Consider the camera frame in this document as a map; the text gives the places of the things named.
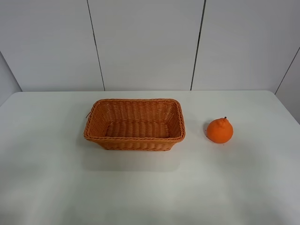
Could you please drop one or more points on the orange woven wicker basket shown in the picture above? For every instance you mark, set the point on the orange woven wicker basket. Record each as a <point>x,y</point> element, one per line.
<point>135,124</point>

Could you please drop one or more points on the orange fruit with stem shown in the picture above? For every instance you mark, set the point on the orange fruit with stem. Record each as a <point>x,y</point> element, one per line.
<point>219,130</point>

